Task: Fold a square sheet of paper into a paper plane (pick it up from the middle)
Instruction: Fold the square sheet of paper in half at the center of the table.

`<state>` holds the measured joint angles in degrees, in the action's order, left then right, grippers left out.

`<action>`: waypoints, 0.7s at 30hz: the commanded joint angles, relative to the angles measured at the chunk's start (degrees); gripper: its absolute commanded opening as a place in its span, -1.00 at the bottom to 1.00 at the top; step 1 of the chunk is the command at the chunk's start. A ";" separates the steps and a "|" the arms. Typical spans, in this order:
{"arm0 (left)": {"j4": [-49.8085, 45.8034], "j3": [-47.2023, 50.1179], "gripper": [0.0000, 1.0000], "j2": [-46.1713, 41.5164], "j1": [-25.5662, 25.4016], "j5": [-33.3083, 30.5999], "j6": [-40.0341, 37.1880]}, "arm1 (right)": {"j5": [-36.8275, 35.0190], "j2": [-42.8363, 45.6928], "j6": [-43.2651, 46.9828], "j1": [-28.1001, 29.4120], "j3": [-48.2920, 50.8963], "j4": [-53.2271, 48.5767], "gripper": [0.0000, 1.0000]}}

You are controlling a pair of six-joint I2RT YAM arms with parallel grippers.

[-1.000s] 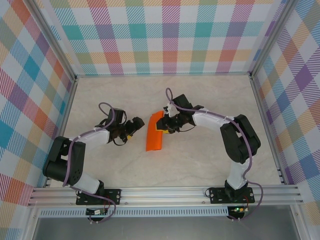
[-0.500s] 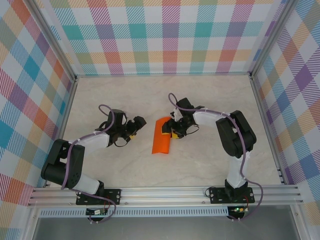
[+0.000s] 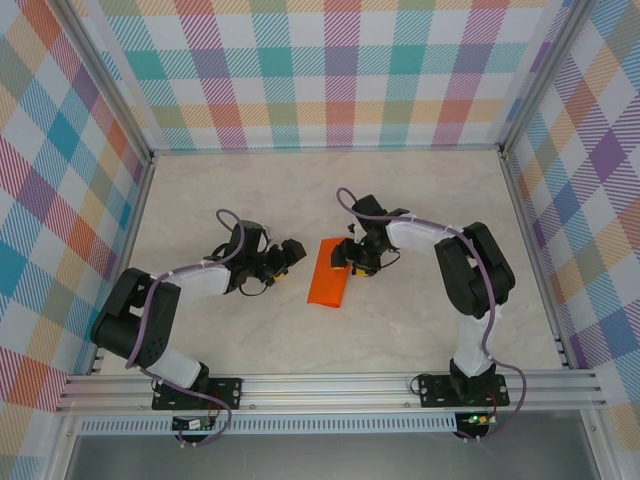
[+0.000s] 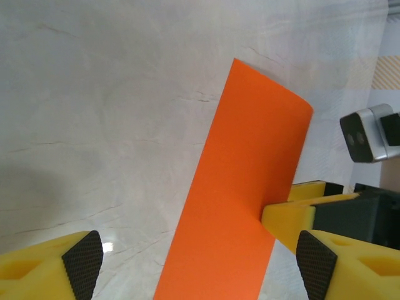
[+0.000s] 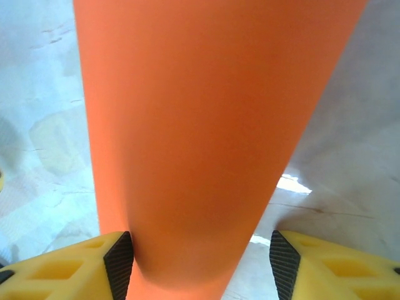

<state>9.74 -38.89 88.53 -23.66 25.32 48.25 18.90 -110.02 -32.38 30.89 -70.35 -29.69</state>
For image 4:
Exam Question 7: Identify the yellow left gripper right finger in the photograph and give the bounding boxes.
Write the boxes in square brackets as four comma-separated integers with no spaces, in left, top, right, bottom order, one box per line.
[296,230,400,300]

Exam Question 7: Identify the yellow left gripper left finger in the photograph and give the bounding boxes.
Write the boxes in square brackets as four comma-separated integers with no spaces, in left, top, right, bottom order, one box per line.
[0,230,103,300]

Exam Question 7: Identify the orange paper sheet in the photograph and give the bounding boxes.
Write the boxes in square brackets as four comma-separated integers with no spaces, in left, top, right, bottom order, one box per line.
[152,57,314,300]

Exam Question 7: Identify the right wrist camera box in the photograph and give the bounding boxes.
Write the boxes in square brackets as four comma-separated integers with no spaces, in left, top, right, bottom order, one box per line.
[339,104,400,163]

